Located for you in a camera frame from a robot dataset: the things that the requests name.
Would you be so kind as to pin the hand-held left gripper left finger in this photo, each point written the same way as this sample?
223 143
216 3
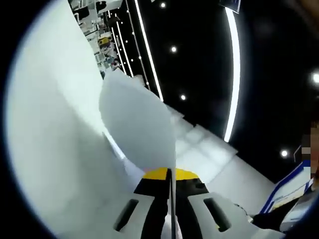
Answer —
139 216

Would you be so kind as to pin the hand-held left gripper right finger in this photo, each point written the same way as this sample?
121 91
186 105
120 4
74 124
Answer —
239 224

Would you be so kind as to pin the stack of white printing papers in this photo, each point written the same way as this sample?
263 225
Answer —
137 124

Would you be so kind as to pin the white chest-worn device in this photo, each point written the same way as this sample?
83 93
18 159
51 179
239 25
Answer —
296 211

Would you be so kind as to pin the white table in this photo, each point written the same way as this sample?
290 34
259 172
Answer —
49 112

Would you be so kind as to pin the blue bordered wall poster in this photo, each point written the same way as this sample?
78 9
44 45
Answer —
289 185

